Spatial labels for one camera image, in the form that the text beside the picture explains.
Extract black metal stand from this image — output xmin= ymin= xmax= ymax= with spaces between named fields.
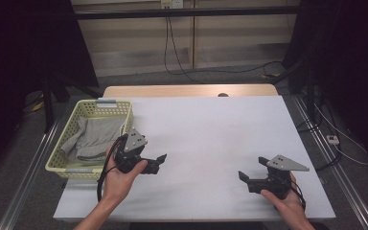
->
xmin=40 ymin=75 xmax=104 ymax=134
xmin=295 ymin=61 xmax=322 ymax=133

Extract person's left hand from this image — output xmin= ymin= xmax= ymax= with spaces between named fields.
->
xmin=102 ymin=147 xmax=149 ymax=205

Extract black curtain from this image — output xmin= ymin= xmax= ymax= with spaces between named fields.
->
xmin=0 ymin=0 xmax=100 ymax=183
xmin=282 ymin=0 xmax=368 ymax=166

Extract pale yellow plastic basket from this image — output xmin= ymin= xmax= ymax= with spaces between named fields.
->
xmin=45 ymin=99 xmax=134 ymax=179

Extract aluminium floor rail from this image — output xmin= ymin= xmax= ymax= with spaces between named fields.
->
xmin=0 ymin=120 xmax=60 ymax=230
xmin=290 ymin=95 xmax=368 ymax=230

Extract black hanging wall cable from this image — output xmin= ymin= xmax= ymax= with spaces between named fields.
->
xmin=163 ymin=8 xmax=284 ymax=84

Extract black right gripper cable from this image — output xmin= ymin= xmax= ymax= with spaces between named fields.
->
xmin=287 ymin=177 xmax=308 ymax=213

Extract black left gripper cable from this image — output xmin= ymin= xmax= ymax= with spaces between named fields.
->
xmin=96 ymin=135 xmax=128 ymax=203

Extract black horizontal metal bar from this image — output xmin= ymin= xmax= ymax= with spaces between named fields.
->
xmin=75 ymin=6 xmax=301 ymax=21

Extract white wall outlet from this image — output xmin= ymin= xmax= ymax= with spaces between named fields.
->
xmin=160 ymin=0 xmax=184 ymax=10

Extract grey pants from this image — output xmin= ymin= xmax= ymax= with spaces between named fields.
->
xmin=59 ymin=115 xmax=127 ymax=163

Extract white floor cable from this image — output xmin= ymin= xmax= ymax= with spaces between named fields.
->
xmin=312 ymin=103 xmax=368 ymax=167

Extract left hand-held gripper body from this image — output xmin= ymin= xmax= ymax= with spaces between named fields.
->
xmin=114 ymin=127 xmax=160 ymax=175

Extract person's right hand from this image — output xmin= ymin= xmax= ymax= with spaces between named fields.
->
xmin=261 ymin=172 xmax=306 ymax=221

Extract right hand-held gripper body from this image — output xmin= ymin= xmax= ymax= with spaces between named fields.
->
xmin=247 ymin=154 xmax=311 ymax=200

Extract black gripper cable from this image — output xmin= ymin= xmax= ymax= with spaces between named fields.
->
xmin=96 ymin=135 xmax=128 ymax=203
xmin=287 ymin=177 xmax=308 ymax=213

